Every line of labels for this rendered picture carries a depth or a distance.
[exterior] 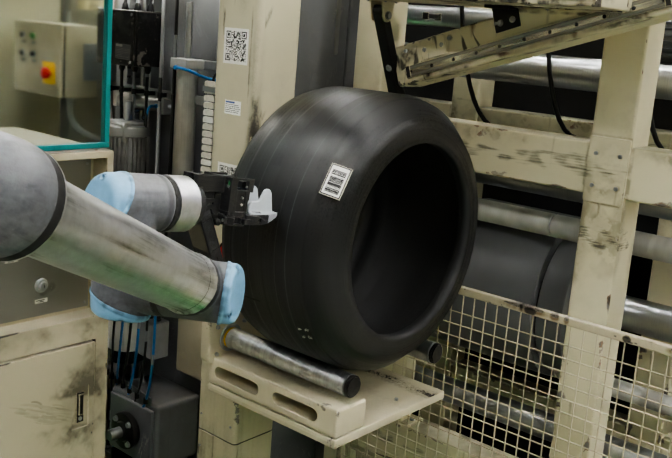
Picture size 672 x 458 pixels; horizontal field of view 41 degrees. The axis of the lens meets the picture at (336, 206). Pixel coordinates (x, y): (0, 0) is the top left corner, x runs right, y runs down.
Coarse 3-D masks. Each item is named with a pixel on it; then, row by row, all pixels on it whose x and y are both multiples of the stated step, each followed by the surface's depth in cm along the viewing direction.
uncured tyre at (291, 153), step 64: (320, 128) 163; (384, 128) 163; (448, 128) 177; (384, 192) 208; (448, 192) 198; (256, 256) 163; (320, 256) 157; (384, 256) 209; (448, 256) 199; (256, 320) 173; (320, 320) 161; (384, 320) 197
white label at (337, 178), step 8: (336, 168) 156; (344, 168) 156; (328, 176) 156; (336, 176) 156; (344, 176) 156; (328, 184) 156; (336, 184) 156; (344, 184) 155; (320, 192) 156; (328, 192) 155; (336, 192) 155
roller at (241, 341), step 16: (224, 336) 189; (240, 336) 187; (256, 336) 186; (240, 352) 187; (256, 352) 183; (272, 352) 180; (288, 352) 179; (288, 368) 177; (304, 368) 175; (320, 368) 173; (336, 368) 172; (320, 384) 173; (336, 384) 169; (352, 384) 169
